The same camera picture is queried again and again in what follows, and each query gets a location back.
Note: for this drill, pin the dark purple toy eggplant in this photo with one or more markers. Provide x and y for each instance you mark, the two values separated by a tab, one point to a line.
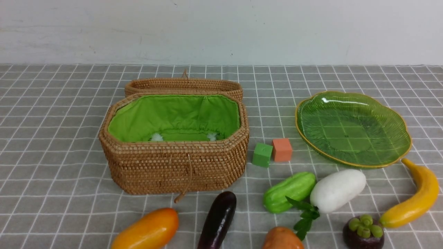
218	221

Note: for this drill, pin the orange toy mango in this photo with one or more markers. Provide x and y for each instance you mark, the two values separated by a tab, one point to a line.
153	231

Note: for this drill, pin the yellow toy banana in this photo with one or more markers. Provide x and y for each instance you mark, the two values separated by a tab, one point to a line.
417	205

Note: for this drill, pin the woven rattan basket green lining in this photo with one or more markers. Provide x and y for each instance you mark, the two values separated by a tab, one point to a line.
175	141

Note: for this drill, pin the green foam cube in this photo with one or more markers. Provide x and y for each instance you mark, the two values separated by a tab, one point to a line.
262	155

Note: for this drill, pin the woven rattan basket lid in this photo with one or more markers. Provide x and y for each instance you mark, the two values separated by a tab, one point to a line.
231	88

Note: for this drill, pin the orange foam cube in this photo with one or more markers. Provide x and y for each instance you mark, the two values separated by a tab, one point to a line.
282	150

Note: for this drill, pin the green toy cucumber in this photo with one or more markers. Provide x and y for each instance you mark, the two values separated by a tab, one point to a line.
297	187

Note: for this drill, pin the white toy radish with leaves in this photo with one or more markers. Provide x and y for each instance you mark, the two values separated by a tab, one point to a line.
328	195

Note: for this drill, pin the orange toy fruit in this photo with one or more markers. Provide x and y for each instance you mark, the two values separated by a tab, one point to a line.
282	238

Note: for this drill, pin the green glass leaf plate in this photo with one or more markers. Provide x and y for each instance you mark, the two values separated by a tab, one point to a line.
352	129

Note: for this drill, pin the purple toy mangosteen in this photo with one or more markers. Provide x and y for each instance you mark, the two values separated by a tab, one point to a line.
363	232

